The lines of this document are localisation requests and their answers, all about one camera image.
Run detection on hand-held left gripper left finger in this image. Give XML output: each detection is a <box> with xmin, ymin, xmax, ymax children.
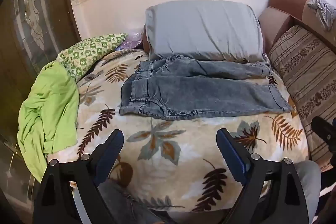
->
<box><xmin>33</xmin><ymin>129</ymin><xmax>125</xmax><ymax>224</ymax></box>

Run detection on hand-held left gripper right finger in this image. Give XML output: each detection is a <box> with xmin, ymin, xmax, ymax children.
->
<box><xmin>216</xmin><ymin>128</ymin><xmax>310</xmax><ymax>224</ymax></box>

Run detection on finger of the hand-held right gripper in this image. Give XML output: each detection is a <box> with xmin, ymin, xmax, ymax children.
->
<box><xmin>311</xmin><ymin>116</ymin><xmax>336</xmax><ymax>161</ymax></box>

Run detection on blue denim pants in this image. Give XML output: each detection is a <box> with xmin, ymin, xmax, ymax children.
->
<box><xmin>119</xmin><ymin>57</ymin><xmax>292</xmax><ymax>120</ymax></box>

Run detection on leaf print blanket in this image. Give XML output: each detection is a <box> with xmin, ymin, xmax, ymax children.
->
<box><xmin>46</xmin><ymin>48</ymin><xmax>310</xmax><ymax>214</ymax></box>

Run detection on person's right leg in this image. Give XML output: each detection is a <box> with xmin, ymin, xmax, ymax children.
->
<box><xmin>293</xmin><ymin>160</ymin><xmax>323</xmax><ymax>224</ymax></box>

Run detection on person's leg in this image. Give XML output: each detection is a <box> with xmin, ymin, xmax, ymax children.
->
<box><xmin>293</xmin><ymin>160</ymin><xmax>323</xmax><ymax>224</ymax></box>
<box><xmin>97</xmin><ymin>178</ymin><xmax>179</xmax><ymax>224</ymax></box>

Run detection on person's left leg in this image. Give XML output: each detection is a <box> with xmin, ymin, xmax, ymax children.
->
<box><xmin>97</xmin><ymin>178</ymin><xmax>179</xmax><ymax>224</ymax></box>

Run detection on striped floral cushion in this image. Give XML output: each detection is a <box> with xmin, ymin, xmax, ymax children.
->
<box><xmin>269</xmin><ymin>25</ymin><xmax>336</xmax><ymax>169</ymax></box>

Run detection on lime green cloth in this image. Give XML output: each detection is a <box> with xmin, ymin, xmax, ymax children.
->
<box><xmin>17</xmin><ymin>61</ymin><xmax>80</xmax><ymax>183</ymax></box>

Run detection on green checkered pillow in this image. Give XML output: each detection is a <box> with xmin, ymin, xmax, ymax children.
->
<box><xmin>56</xmin><ymin>33</ymin><xmax>129</xmax><ymax>83</ymax></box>

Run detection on purple plastic bag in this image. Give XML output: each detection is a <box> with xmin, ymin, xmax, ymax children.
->
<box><xmin>115</xmin><ymin>32</ymin><xmax>144</xmax><ymax>51</ymax></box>

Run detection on brown pillow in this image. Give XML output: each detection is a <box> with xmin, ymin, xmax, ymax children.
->
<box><xmin>141</xmin><ymin>25</ymin><xmax>151</xmax><ymax>53</ymax></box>

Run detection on brown upholstered headboard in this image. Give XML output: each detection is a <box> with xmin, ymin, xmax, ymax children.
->
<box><xmin>259</xmin><ymin>0</ymin><xmax>336</xmax><ymax>56</ymax></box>

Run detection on crumpled grey cloth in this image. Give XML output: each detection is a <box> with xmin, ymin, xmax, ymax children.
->
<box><xmin>307</xmin><ymin>0</ymin><xmax>336</xmax><ymax>31</ymax></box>

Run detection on grey pillow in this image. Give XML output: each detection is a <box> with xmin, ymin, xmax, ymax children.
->
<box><xmin>145</xmin><ymin>0</ymin><xmax>265</xmax><ymax>64</ymax></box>

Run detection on wooden door with glass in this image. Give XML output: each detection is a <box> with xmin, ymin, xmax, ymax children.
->
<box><xmin>0</xmin><ymin>0</ymin><xmax>82</xmax><ymax>214</ymax></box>

